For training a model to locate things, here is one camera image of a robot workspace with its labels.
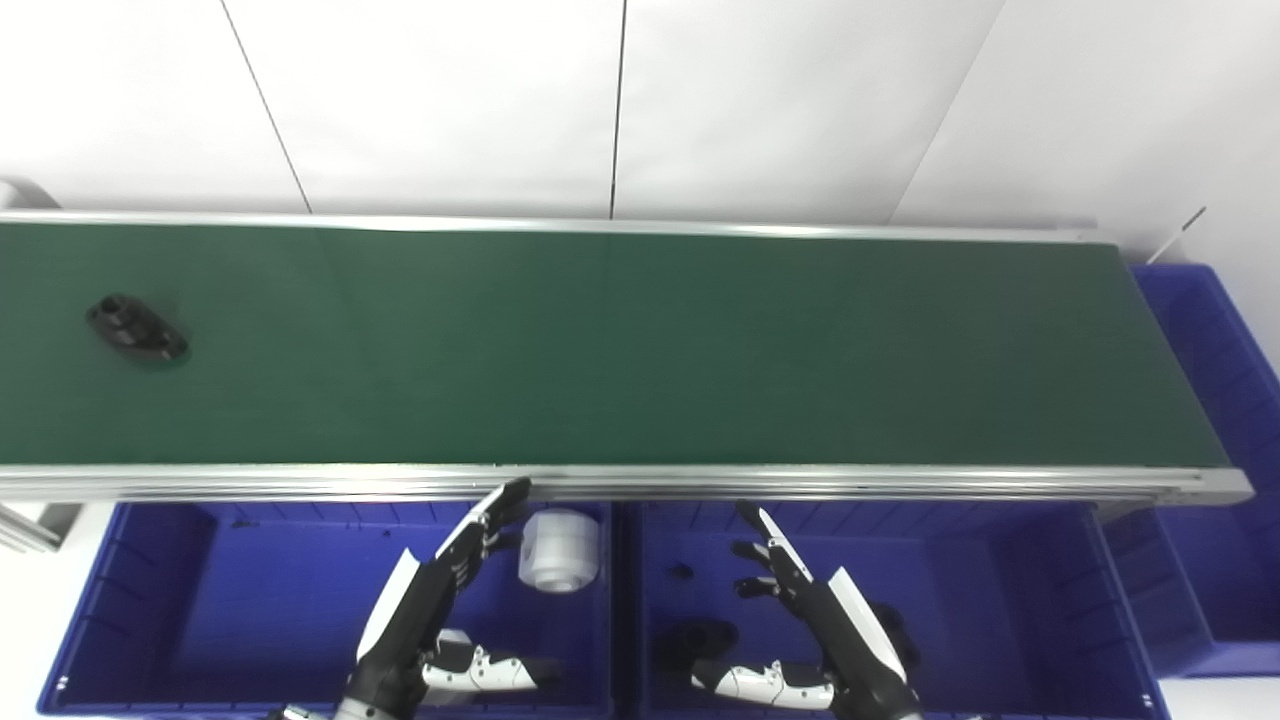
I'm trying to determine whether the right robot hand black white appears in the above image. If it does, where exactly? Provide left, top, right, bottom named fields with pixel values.
left=690, top=500, right=926, bottom=720

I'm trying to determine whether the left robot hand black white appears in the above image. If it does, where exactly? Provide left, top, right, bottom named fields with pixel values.
left=335, top=478, right=563, bottom=720

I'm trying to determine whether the black flanged metal part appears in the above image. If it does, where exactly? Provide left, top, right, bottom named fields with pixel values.
left=85, top=293, right=191, bottom=366
left=655, top=620, right=741, bottom=676
left=868, top=600, right=923, bottom=676

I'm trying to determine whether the blue plastic bin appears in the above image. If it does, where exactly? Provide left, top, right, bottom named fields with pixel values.
left=37, top=500, right=616, bottom=718
left=1100, top=262, right=1280, bottom=679
left=612, top=500, right=1171, bottom=720

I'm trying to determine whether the white cylindrical plastic part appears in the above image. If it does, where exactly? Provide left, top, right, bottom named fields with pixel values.
left=517, top=508, right=602, bottom=595

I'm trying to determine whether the aluminium conveyor leg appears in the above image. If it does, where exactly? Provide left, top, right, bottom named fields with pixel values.
left=0, top=500, right=86, bottom=554

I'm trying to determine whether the grey conveyor end housing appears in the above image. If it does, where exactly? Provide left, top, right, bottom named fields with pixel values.
left=0, top=178, right=61, bottom=211

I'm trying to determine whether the thin white rod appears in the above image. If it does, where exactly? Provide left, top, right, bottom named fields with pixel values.
left=1145, top=207, right=1208, bottom=266

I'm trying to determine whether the green conveyor belt aluminium frame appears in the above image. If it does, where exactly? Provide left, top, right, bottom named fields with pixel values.
left=0, top=210, right=1256, bottom=506

